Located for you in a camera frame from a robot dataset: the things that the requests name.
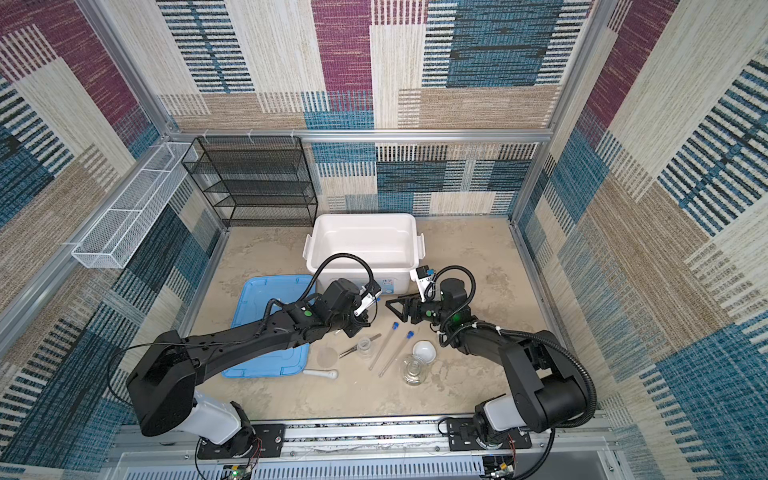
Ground white wire mesh basket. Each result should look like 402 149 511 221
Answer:
72 142 190 269

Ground clear glass flask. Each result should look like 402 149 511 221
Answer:
401 355 429 386

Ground black wire shelf rack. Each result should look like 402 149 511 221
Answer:
181 136 318 227

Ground blue-capped test tube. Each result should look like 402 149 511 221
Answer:
378 331 415 378
368 322 400 371

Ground clear glass watch dish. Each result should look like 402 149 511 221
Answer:
315 346 339 369

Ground white ceramic pestle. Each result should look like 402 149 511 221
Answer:
302 369 339 380

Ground white plastic storage bin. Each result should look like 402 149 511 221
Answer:
302 213 426 296

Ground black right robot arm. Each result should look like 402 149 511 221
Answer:
385 278 597 433

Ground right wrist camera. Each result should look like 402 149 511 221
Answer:
409 266 436 303

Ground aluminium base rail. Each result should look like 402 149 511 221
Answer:
99 414 633 479

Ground metal tweezers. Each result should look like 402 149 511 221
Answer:
338 334 381 359

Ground white ceramic mortar bowl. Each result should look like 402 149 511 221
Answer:
412 340 437 365

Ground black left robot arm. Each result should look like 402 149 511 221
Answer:
126 279 381 445

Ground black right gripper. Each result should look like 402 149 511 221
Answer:
386 290 451 325

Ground blue plastic bin lid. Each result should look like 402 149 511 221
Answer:
221 274 317 379

